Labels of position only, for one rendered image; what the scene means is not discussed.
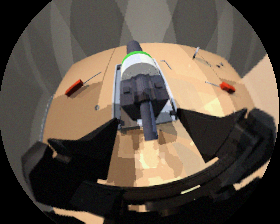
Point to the red-handled screwdriver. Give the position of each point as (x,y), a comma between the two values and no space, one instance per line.
(75,86)
(224,86)

